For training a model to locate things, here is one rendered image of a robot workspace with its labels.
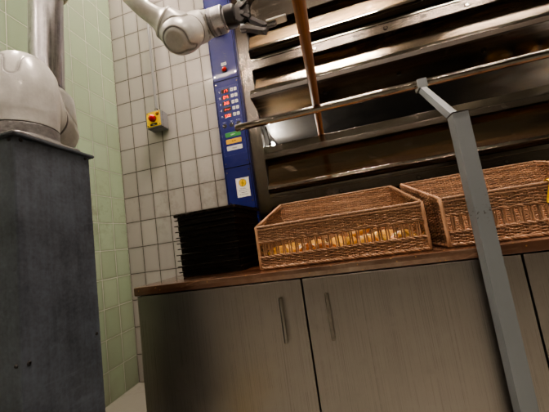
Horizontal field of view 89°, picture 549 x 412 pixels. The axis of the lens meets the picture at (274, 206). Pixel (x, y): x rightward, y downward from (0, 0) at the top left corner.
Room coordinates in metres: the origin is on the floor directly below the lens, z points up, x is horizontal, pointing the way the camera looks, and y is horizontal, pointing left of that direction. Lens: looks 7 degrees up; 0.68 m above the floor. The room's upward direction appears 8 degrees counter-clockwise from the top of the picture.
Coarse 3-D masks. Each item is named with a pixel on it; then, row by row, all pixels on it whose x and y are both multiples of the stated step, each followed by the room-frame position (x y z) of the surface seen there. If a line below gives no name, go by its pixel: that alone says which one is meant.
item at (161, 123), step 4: (152, 112) 1.54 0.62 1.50; (160, 112) 1.53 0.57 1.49; (164, 112) 1.57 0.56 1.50; (148, 116) 1.54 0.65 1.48; (156, 116) 1.53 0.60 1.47; (160, 116) 1.53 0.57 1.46; (164, 116) 1.56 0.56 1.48; (148, 120) 1.54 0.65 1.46; (156, 120) 1.53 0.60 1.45; (160, 120) 1.53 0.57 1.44; (164, 120) 1.56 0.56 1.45; (148, 124) 1.54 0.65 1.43; (152, 124) 1.54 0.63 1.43; (156, 124) 1.53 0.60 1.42; (160, 124) 1.53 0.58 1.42; (164, 124) 1.55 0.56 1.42; (148, 128) 1.55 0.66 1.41; (152, 128) 1.55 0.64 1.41; (156, 128) 1.56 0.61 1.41; (160, 128) 1.57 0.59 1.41; (164, 128) 1.58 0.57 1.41; (168, 128) 1.59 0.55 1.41
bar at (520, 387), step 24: (456, 72) 0.94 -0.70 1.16; (480, 72) 0.93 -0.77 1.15; (360, 96) 1.01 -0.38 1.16; (384, 96) 1.00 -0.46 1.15; (432, 96) 0.88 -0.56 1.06; (264, 120) 1.09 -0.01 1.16; (456, 120) 0.74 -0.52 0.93; (456, 144) 0.76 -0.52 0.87; (480, 168) 0.74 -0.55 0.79; (480, 192) 0.74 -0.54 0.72; (480, 216) 0.74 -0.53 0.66; (480, 240) 0.75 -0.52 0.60; (480, 264) 0.78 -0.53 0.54; (504, 264) 0.74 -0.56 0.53; (504, 288) 0.74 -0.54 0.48; (504, 312) 0.74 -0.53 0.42; (504, 336) 0.74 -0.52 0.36; (504, 360) 0.77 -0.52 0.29; (528, 384) 0.74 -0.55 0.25; (528, 408) 0.74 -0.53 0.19
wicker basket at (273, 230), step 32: (352, 192) 1.35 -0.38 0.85; (384, 192) 1.31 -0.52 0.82; (288, 224) 0.96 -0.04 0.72; (320, 224) 0.94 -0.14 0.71; (352, 224) 0.91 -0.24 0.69; (384, 224) 0.89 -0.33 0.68; (416, 224) 0.87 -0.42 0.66; (288, 256) 0.96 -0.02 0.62; (320, 256) 0.94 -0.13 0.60; (352, 256) 0.92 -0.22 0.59
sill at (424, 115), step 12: (504, 96) 1.23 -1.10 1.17; (516, 96) 1.22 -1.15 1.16; (528, 96) 1.21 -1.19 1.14; (456, 108) 1.27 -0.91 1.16; (468, 108) 1.26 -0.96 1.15; (396, 120) 1.33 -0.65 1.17; (408, 120) 1.32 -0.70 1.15; (420, 120) 1.31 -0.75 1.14; (336, 132) 1.39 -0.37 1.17; (348, 132) 1.38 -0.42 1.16; (360, 132) 1.37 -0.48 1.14; (288, 144) 1.45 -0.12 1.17; (300, 144) 1.43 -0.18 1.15
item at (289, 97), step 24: (528, 24) 1.07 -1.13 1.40; (432, 48) 1.15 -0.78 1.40; (456, 48) 1.15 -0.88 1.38; (480, 48) 1.17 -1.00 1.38; (504, 48) 1.18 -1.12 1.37; (528, 48) 1.20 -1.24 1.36; (336, 72) 1.24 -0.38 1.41; (360, 72) 1.23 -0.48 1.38; (384, 72) 1.25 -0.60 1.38; (408, 72) 1.27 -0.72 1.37; (432, 72) 1.29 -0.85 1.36; (264, 96) 1.33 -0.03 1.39; (288, 96) 1.35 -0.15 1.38; (336, 96) 1.39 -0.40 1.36
